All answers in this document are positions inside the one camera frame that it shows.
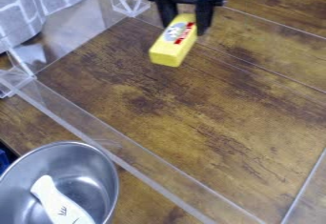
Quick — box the clear acrylic barrier wall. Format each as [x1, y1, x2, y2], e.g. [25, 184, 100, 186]
[0, 0, 326, 224]

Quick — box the blue object at edge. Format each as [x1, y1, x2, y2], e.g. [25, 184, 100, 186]
[0, 149, 10, 174]

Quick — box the yellow butter block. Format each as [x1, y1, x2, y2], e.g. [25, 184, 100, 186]
[149, 13, 197, 67]

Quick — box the silver metal bowl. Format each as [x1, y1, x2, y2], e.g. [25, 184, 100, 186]
[0, 141, 120, 224]

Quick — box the white toy fish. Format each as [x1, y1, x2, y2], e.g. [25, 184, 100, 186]
[30, 175, 94, 224]

